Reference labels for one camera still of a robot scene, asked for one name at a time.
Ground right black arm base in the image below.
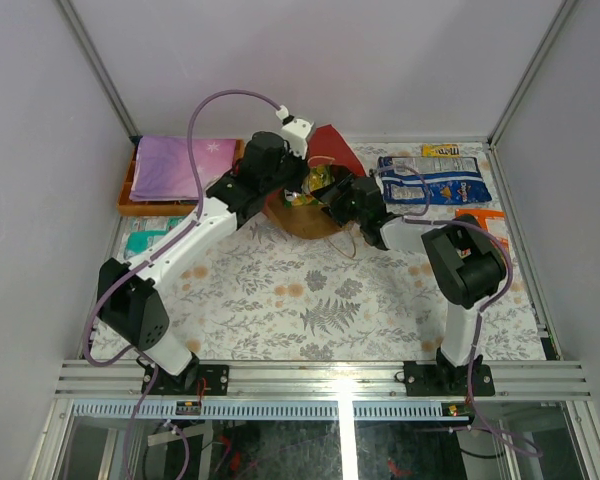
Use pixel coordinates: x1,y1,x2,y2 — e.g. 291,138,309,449
394,355,495,397

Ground green yellow snack packet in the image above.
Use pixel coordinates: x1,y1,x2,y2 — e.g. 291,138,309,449
283,165,334,207

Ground purple Frozen fabric cloth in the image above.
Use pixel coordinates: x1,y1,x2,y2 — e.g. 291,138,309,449
129,136,237,202

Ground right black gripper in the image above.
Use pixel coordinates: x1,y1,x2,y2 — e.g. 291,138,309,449
311,173,367,228

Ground teal red snack packet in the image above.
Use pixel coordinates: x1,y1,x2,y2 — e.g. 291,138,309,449
119,216,184,260

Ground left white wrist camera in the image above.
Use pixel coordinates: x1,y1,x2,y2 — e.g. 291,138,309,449
276,105,314,159

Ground red brown paper bag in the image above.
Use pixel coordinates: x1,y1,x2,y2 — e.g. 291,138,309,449
263,125,365,240

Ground blue Doritos chip bag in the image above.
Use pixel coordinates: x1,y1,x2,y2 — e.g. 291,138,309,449
375,156,492,205

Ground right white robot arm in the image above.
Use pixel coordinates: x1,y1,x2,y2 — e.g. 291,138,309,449
311,166,512,395

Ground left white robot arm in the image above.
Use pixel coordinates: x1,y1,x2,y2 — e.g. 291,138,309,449
95,130,311,395

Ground floral patterned table mat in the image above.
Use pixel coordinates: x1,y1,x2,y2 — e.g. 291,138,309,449
88,141,548,362

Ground orange snack packet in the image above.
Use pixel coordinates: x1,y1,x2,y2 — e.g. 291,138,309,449
456,208,509,250

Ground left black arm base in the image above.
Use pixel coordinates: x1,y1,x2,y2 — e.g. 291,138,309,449
136,354,230,397

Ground aluminium front rail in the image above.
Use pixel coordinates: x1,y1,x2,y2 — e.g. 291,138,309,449
54,360,592,401

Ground yellow M&M candy packet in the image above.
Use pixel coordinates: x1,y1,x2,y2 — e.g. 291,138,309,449
421,144,460,158

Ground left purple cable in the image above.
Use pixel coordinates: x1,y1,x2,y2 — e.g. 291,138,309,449
81,89,287,480

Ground orange plastic tray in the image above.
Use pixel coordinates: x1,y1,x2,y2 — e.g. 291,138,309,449
117,137,245,216

